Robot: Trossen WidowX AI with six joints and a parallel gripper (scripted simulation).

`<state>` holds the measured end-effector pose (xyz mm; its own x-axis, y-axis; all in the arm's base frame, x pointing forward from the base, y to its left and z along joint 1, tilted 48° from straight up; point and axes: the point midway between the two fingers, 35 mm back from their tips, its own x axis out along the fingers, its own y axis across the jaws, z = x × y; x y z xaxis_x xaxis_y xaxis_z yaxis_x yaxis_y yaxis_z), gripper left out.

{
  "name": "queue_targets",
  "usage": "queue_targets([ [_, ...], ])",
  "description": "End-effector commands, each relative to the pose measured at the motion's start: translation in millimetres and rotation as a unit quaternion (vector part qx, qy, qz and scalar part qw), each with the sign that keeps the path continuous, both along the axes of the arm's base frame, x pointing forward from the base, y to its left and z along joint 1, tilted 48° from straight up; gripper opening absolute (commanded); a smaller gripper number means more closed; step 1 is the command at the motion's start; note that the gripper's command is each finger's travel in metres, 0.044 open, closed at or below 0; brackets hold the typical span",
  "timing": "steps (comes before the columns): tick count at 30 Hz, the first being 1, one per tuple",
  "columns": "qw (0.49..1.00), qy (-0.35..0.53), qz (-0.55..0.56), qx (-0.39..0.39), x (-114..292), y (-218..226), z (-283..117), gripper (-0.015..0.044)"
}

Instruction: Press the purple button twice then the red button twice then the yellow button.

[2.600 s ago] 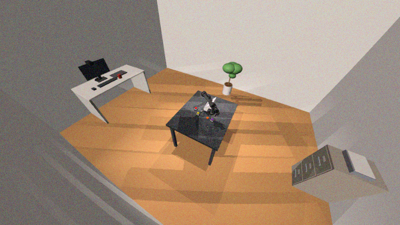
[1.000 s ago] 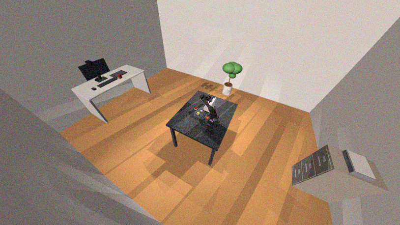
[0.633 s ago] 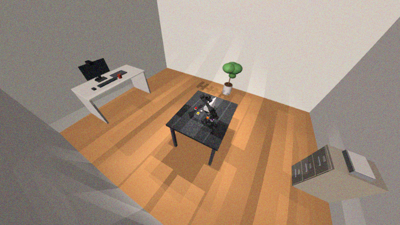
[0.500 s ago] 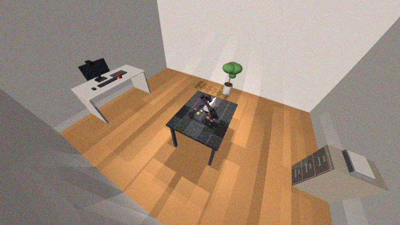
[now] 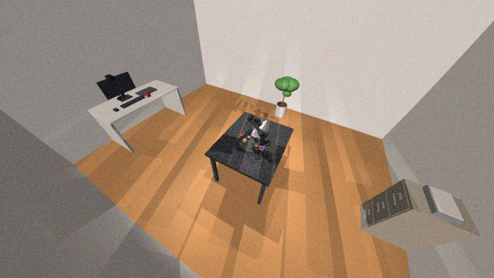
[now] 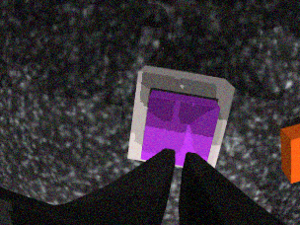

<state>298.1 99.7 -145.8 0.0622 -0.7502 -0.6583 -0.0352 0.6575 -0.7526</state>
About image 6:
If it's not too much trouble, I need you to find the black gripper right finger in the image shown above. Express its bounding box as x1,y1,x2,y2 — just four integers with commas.
178,152,287,225

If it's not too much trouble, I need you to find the purple button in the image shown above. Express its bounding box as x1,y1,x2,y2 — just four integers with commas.
127,66,236,168

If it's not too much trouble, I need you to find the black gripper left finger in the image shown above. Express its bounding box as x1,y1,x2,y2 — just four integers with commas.
0,149,175,225

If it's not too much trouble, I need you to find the orange cube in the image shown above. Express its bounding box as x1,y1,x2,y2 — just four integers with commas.
280,124,300,184

